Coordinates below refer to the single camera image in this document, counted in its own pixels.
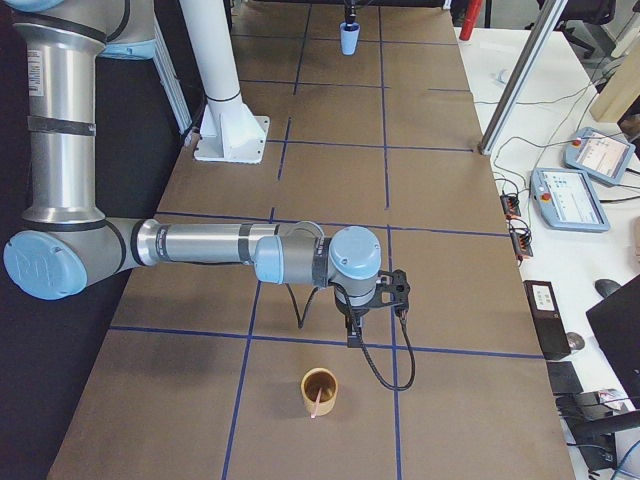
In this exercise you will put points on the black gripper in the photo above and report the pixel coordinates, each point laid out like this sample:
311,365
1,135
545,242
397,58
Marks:
353,314

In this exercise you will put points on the blue ribbed plastic cup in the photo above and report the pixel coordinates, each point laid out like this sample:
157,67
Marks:
349,35

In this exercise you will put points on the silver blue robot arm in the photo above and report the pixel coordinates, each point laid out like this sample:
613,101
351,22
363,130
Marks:
137,147

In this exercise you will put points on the teach pendant tablet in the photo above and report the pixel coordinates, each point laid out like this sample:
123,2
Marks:
604,157
567,200

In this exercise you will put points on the red cylinder roll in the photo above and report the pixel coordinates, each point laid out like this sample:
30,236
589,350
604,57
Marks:
470,19

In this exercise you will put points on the black monitor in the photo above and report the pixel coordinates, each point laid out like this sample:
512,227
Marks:
615,324

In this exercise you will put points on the far teach pendant tablet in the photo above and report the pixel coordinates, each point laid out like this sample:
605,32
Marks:
604,157

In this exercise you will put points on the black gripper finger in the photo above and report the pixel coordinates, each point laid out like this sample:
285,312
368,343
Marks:
350,12

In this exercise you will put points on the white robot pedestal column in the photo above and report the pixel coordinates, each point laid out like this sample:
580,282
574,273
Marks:
229,131

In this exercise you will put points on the black computer mouse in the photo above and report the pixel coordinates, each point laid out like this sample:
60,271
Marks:
606,287

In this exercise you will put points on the near teach pendant tablet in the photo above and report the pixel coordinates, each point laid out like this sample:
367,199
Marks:
567,200

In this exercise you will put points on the black orange connector board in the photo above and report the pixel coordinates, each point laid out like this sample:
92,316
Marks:
510,205
521,242

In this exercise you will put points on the black power adapter box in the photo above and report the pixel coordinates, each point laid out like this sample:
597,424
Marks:
546,319

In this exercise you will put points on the aluminium frame post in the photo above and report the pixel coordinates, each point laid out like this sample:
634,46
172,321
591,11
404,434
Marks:
538,36

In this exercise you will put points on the tan bamboo cup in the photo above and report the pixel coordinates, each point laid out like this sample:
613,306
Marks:
313,380

